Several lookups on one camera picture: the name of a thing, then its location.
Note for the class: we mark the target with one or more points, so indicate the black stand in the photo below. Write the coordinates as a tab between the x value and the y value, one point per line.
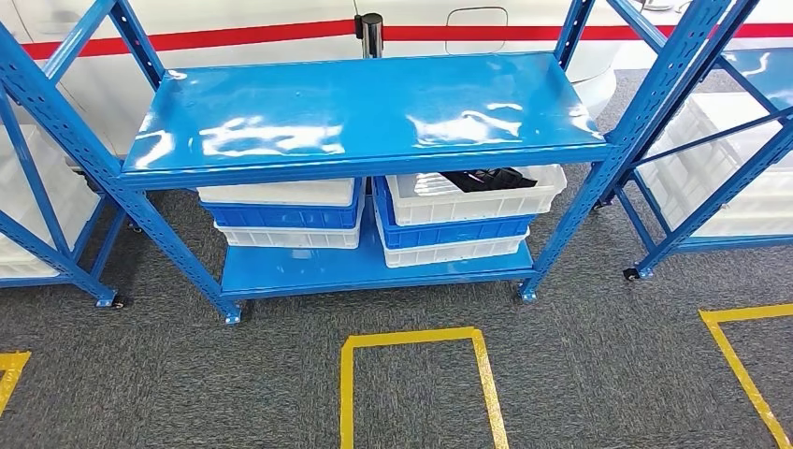
371	34

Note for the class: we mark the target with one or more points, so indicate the blue shelf rack with feet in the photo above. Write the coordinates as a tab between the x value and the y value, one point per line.
359	105

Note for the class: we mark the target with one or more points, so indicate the blue shelf rack on casters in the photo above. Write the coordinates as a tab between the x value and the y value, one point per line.
706	211
62	263

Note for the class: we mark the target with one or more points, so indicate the yellow floor tape square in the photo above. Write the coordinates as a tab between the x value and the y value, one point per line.
409	338
743	313

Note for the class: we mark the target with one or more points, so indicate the black plastic part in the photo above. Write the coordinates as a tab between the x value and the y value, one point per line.
489	180

